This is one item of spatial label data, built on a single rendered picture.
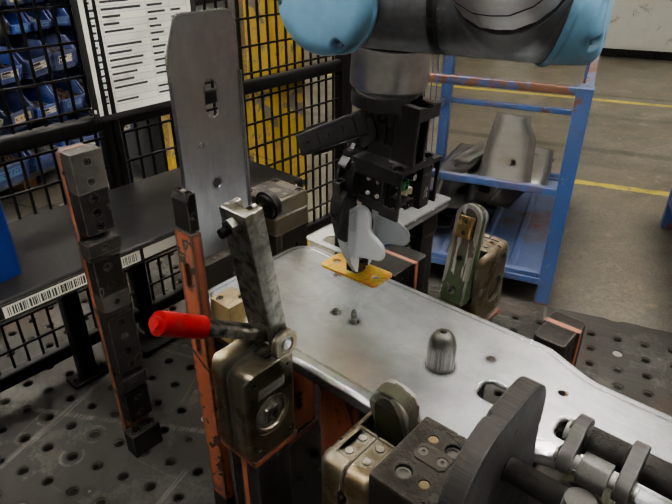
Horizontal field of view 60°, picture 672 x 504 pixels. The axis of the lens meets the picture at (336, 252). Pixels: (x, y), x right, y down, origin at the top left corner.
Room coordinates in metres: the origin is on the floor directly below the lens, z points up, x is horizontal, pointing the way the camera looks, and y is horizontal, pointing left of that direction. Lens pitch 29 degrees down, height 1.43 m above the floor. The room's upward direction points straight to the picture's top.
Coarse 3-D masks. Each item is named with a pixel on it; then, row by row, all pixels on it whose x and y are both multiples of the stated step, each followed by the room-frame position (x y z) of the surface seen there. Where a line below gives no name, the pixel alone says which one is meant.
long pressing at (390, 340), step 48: (288, 288) 0.67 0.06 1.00; (336, 288) 0.67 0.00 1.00; (384, 288) 0.67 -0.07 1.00; (336, 336) 0.56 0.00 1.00; (384, 336) 0.56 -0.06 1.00; (480, 336) 0.56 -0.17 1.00; (336, 384) 0.48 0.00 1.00; (432, 384) 0.48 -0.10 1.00; (480, 384) 0.48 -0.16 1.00; (576, 384) 0.48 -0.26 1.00; (624, 432) 0.41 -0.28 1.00
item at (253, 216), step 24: (264, 192) 0.49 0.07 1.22; (240, 216) 0.46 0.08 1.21; (264, 216) 0.50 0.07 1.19; (240, 240) 0.46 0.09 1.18; (264, 240) 0.47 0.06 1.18; (240, 264) 0.47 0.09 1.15; (264, 264) 0.47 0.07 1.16; (240, 288) 0.48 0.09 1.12; (264, 288) 0.46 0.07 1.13; (264, 312) 0.47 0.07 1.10
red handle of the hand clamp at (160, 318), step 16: (160, 320) 0.40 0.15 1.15; (176, 320) 0.40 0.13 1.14; (192, 320) 0.42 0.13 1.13; (208, 320) 0.43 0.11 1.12; (224, 320) 0.45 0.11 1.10; (160, 336) 0.39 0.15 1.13; (176, 336) 0.40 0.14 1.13; (192, 336) 0.41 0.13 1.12; (208, 336) 0.43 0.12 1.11; (224, 336) 0.44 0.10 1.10; (240, 336) 0.45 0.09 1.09; (256, 336) 0.47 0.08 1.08
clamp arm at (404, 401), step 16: (384, 384) 0.36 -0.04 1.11; (400, 384) 0.36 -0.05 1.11; (384, 400) 0.35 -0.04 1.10; (400, 400) 0.35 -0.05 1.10; (416, 400) 0.35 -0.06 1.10; (384, 416) 0.35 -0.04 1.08; (400, 416) 0.34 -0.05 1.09; (416, 416) 0.35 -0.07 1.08; (384, 432) 0.36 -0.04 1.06; (400, 432) 0.34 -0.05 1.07
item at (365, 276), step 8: (336, 256) 0.63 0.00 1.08; (328, 264) 0.61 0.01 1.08; (336, 264) 0.61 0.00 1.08; (344, 264) 0.61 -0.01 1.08; (360, 264) 0.59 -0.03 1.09; (336, 272) 0.59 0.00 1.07; (344, 272) 0.59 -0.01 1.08; (352, 272) 0.59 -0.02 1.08; (360, 272) 0.59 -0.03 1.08; (368, 272) 0.59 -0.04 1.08; (376, 272) 0.59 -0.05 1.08; (384, 272) 0.59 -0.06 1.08; (360, 280) 0.57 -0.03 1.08; (368, 280) 0.57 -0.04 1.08; (376, 280) 0.57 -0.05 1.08; (384, 280) 0.57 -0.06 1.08
